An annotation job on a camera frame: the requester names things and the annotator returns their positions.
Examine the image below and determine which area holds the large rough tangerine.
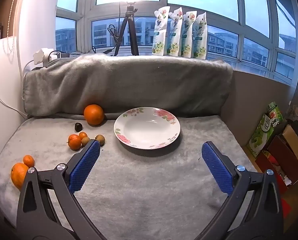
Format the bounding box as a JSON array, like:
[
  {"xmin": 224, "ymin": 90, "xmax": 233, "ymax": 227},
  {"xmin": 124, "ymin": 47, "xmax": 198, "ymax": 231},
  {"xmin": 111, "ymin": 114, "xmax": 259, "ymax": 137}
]
[{"xmin": 11, "ymin": 163, "xmax": 29, "ymax": 191}]

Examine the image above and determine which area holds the small tangerine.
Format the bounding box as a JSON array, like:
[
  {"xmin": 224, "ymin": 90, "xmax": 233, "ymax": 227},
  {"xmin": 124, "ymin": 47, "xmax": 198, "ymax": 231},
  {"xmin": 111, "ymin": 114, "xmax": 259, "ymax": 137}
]
[{"xmin": 23, "ymin": 155, "xmax": 35, "ymax": 168}]

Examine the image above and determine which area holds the medium tangerine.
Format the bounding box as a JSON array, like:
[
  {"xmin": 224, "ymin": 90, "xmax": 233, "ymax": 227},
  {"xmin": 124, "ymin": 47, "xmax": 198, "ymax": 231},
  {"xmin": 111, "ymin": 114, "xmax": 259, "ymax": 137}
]
[{"xmin": 68, "ymin": 134, "xmax": 81, "ymax": 151}]

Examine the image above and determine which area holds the brown longan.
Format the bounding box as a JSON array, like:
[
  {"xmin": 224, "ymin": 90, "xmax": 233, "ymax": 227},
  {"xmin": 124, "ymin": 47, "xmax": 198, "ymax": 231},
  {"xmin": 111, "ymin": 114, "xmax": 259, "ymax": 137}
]
[
  {"xmin": 81, "ymin": 137, "xmax": 90, "ymax": 147},
  {"xmin": 95, "ymin": 134, "xmax": 105, "ymax": 146}
]

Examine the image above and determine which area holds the small kumquat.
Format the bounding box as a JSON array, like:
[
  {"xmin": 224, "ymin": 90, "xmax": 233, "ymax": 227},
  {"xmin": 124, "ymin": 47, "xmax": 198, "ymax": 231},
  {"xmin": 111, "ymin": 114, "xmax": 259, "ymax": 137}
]
[{"xmin": 79, "ymin": 132, "xmax": 88, "ymax": 139}]

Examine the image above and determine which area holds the dark cherry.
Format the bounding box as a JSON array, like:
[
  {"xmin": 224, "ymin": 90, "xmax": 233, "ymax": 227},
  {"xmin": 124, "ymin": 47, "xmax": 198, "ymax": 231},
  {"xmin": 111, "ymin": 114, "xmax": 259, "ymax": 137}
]
[{"xmin": 74, "ymin": 122, "xmax": 83, "ymax": 132}]

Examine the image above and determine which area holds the large smooth orange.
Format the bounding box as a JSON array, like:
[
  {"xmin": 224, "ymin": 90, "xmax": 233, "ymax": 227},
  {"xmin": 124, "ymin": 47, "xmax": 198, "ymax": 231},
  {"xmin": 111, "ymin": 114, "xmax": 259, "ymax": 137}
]
[{"xmin": 83, "ymin": 105, "xmax": 105, "ymax": 126}]

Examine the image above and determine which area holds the red cardboard box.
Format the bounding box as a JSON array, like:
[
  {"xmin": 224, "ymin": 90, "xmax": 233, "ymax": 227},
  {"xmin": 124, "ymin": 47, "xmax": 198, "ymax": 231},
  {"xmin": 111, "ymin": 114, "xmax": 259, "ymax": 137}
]
[{"xmin": 255, "ymin": 135, "xmax": 298, "ymax": 194}]

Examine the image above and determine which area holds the grey seat cover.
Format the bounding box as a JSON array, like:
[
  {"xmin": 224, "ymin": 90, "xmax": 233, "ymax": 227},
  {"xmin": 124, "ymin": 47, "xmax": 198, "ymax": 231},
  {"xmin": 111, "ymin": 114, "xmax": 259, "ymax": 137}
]
[{"xmin": 0, "ymin": 116, "xmax": 254, "ymax": 239}]

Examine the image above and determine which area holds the green tissue pack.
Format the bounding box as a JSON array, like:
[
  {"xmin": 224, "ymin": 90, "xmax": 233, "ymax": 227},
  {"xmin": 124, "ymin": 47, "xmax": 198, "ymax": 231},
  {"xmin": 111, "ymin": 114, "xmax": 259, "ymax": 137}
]
[{"xmin": 247, "ymin": 101, "xmax": 284, "ymax": 158}]

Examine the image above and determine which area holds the grey blanket cushion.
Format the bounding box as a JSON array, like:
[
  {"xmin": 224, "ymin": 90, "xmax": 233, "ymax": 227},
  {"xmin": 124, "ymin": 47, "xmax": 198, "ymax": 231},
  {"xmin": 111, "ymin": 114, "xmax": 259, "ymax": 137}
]
[{"xmin": 23, "ymin": 54, "xmax": 233, "ymax": 118}]

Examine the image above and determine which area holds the white floral plate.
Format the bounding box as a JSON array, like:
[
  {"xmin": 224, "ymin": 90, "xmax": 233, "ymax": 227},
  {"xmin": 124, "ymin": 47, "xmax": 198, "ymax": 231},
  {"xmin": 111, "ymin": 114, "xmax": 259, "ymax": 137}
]
[{"xmin": 114, "ymin": 107, "xmax": 180, "ymax": 150}]

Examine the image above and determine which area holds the white power strip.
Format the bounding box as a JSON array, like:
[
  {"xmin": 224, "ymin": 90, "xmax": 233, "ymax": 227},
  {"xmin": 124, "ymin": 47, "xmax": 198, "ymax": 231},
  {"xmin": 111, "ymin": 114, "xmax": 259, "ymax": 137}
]
[{"xmin": 33, "ymin": 48, "xmax": 58, "ymax": 67}]

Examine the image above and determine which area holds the refill pouch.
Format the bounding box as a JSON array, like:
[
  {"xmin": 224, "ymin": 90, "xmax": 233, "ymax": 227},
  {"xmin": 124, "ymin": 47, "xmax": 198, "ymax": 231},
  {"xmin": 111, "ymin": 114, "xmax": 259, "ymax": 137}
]
[
  {"xmin": 152, "ymin": 6, "xmax": 170, "ymax": 56},
  {"xmin": 193, "ymin": 12, "xmax": 208, "ymax": 60},
  {"xmin": 167, "ymin": 7, "xmax": 183, "ymax": 56},
  {"xmin": 181, "ymin": 11, "xmax": 197, "ymax": 58}
]

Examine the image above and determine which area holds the black tripod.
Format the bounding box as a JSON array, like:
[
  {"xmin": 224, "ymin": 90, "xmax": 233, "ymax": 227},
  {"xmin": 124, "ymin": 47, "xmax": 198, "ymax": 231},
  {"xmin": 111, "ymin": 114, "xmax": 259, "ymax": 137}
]
[{"xmin": 114, "ymin": 3, "xmax": 139, "ymax": 56}]

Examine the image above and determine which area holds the white cable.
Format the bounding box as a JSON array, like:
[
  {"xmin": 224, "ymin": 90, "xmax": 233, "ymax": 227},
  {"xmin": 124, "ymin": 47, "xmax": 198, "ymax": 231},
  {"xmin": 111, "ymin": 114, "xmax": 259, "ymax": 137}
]
[{"xmin": 0, "ymin": 59, "xmax": 35, "ymax": 118}]

